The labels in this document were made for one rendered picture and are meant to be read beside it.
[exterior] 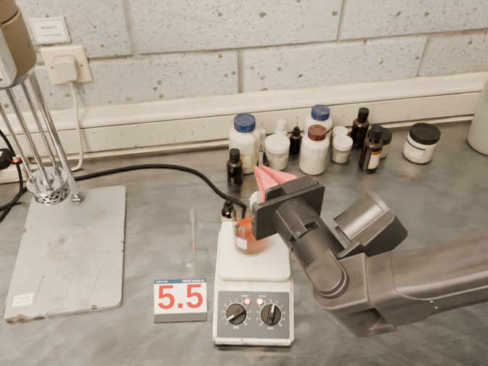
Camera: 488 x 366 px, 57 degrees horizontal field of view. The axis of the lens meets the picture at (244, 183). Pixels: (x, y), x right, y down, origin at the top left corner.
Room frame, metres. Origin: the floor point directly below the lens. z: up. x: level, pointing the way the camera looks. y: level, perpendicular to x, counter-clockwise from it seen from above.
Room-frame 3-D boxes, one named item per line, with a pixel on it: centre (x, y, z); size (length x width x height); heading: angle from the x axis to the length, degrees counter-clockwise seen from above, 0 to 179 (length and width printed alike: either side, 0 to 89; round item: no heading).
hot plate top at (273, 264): (0.47, -0.02, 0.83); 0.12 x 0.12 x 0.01; 89
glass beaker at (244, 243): (0.49, -0.01, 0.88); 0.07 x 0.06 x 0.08; 14
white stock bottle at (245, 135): (0.79, 0.00, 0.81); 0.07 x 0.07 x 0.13
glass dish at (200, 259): (0.51, 0.09, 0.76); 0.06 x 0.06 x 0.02
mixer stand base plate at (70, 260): (0.54, 0.34, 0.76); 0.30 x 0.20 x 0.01; 9
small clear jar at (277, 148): (0.79, -0.08, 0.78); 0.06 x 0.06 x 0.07
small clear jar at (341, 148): (0.81, -0.23, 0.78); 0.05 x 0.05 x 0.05
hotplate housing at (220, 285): (0.45, -0.02, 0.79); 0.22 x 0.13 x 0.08; 179
